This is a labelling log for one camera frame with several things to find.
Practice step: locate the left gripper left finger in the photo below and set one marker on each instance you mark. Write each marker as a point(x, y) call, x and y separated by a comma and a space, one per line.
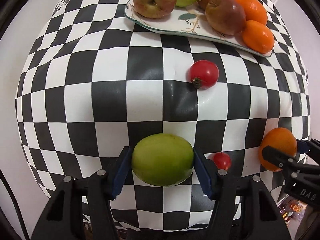
point(119, 172)

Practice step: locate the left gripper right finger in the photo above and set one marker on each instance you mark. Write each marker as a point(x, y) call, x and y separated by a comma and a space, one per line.
point(206, 172)

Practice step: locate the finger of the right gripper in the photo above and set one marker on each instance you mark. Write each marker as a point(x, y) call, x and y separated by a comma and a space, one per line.
point(276, 161)
point(306, 146)

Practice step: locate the red cherry tomato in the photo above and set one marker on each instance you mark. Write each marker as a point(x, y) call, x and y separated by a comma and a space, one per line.
point(222, 161)
point(203, 74)

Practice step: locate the small orange front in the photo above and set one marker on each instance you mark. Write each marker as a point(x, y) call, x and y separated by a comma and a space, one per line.
point(281, 139)

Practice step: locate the large orange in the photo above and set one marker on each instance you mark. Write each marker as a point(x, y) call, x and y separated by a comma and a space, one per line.
point(257, 37)

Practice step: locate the red brown apple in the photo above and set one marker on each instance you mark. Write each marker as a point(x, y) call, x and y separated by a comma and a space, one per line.
point(225, 16)

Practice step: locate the black white checkered cloth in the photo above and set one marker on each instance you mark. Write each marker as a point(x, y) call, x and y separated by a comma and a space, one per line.
point(94, 82)

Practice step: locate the floral oval plate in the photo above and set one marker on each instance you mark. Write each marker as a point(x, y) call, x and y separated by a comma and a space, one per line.
point(187, 22)

